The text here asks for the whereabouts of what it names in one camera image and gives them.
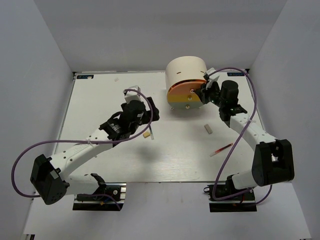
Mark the left blue table label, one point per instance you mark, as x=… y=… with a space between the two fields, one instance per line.
x=85 y=76

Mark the grey eraser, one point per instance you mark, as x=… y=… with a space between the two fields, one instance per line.
x=208 y=129

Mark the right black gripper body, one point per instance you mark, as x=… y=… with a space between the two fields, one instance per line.
x=214 y=94

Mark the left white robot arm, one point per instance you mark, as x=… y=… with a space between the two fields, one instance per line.
x=52 y=176

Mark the orange top drawer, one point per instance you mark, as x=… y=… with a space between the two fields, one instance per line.
x=185 y=87

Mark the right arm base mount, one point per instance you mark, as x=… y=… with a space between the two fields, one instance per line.
x=239 y=204

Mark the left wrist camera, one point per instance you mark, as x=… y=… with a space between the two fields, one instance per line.
x=133 y=94

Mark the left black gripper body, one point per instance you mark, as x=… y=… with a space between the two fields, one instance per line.
x=147 y=116

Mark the red ink pen refill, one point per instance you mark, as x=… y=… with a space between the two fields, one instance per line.
x=221 y=149

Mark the grey-green bottom drawer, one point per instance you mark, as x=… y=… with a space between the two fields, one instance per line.
x=185 y=105

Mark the blue table label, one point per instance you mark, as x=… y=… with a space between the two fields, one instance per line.
x=235 y=74
x=85 y=76

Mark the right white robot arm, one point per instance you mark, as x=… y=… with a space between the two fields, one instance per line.
x=273 y=158

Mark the tan eraser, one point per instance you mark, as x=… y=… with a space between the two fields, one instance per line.
x=146 y=134

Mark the yellow drawer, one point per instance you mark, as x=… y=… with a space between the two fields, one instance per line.
x=182 y=98

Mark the round beige drawer organizer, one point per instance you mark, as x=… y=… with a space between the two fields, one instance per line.
x=184 y=68

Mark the right blue table label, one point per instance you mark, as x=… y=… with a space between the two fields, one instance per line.
x=235 y=74

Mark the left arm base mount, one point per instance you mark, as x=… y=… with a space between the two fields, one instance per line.
x=109 y=197

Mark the green ink pen refill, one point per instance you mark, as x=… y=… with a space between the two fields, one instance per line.
x=151 y=133

